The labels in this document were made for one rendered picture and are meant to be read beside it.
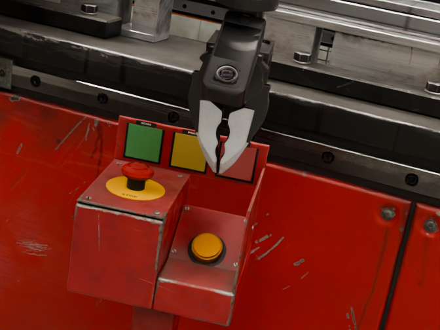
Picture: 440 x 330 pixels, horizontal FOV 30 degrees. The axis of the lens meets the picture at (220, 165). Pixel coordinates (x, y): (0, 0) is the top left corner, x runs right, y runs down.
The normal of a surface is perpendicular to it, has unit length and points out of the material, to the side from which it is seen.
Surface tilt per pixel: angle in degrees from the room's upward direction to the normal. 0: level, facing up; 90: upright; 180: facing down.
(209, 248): 35
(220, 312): 90
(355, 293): 90
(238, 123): 95
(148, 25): 90
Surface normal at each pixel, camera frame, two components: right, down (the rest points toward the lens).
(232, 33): 0.07, -0.58
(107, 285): -0.16, 0.31
